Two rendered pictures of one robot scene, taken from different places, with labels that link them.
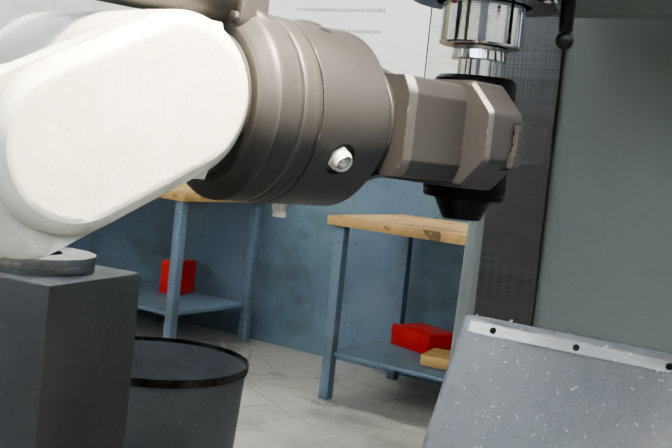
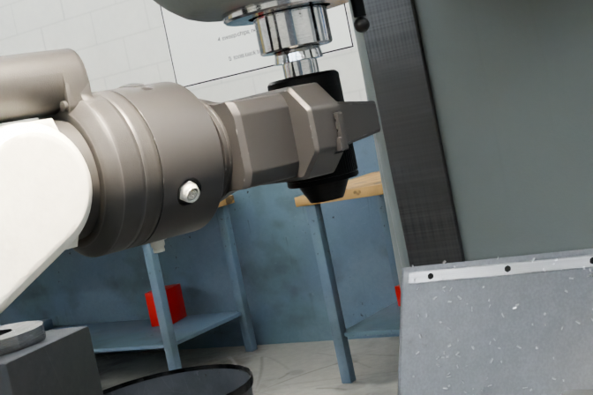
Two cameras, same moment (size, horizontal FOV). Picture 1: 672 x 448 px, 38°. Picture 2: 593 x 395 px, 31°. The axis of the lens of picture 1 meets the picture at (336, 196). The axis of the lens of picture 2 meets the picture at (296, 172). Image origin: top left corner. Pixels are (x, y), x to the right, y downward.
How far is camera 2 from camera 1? 0.14 m
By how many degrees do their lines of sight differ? 1
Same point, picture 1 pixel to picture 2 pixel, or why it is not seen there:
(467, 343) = (411, 294)
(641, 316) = (556, 222)
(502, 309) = (433, 254)
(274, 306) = (272, 305)
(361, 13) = not seen: outside the picture
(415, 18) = not seen: outside the picture
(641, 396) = (576, 295)
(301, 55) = (127, 120)
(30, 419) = not seen: outside the picture
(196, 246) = (175, 269)
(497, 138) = (321, 130)
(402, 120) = (235, 141)
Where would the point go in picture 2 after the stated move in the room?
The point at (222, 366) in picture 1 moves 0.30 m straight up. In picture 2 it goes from (228, 383) to (204, 272)
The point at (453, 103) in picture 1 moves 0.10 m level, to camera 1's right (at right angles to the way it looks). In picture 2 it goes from (275, 112) to (446, 77)
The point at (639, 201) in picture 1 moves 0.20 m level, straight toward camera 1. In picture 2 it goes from (521, 118) to (499, 134)
